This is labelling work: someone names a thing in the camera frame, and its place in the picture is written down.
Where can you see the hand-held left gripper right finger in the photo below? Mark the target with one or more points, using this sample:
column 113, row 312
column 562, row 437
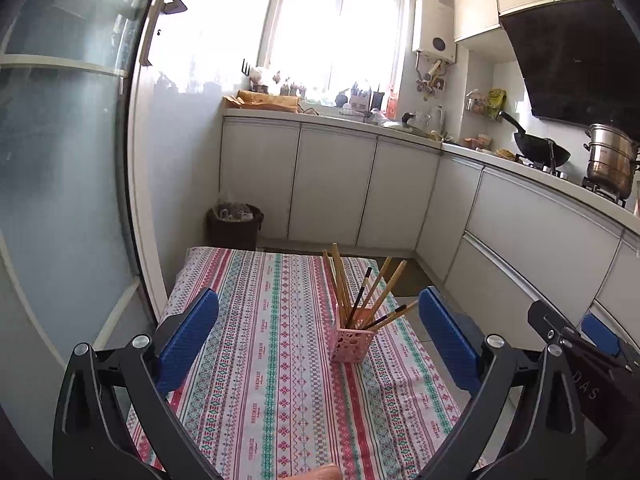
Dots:
column 447, row 345

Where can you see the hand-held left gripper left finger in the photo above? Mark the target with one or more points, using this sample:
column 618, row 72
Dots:
column 187, row 340

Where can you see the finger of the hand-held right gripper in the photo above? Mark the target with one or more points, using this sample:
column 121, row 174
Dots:
column 600, row 335

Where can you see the wooden chopstick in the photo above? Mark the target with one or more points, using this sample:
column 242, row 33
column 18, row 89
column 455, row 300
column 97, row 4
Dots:
column 341, row 280
column 332, row 285
column 390, row 285
column 407, row 306
column 377, row 280

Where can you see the dark-tipped chopstick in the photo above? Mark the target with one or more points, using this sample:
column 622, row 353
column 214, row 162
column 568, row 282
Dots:
column 390, row 315
column 362, row 287

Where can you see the pink plastic utensil holder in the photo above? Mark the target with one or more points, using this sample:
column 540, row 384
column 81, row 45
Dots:
column 350, row 347

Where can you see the person's left hand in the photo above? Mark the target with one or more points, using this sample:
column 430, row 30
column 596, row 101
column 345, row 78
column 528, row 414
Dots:
column 325, row 472

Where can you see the patterned striped tablecloth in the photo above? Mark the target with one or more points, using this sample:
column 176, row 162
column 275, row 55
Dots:
column 260, row 360

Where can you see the brown floor mat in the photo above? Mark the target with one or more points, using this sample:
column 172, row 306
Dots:
column 405, row 280

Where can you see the brown trash bin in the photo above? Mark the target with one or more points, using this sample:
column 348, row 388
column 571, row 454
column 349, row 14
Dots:
column 235, row 235

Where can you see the gas stove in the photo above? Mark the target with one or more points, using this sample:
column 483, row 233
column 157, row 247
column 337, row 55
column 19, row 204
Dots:
column 575, row 180

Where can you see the stainless steel pot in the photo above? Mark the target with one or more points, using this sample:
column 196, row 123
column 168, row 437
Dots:
column 610, row 160

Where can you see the black wok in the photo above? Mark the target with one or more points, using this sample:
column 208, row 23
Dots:
column 542, row 152

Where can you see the white base kitchen cabinets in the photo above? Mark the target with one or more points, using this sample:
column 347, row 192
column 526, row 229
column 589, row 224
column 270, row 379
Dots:
column 340, row 185

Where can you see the sliding glass door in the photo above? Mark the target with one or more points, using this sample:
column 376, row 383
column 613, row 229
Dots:
column 65, row 160

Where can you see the yellow snack bag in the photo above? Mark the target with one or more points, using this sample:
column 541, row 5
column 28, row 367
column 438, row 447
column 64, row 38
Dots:
column 497, row 102

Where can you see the orange bottle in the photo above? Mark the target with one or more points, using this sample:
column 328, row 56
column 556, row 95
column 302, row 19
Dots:
column 392, row 102

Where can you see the brown paper bag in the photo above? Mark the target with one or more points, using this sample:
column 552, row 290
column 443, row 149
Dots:
column 265, row 101

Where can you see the knife block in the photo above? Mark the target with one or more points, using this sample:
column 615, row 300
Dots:
column 358, row 99

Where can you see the white plastic bag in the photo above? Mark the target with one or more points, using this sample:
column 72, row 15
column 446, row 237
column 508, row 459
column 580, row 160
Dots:
column 257, row 76

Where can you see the black range hood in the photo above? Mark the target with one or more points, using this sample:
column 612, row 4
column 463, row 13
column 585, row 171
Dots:
column 575, row 60

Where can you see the kitchen window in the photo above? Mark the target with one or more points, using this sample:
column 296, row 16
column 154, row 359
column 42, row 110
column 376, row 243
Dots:
column 330, row 35

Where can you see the white wall water heater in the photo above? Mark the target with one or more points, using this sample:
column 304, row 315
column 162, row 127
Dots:
column 432, row 30

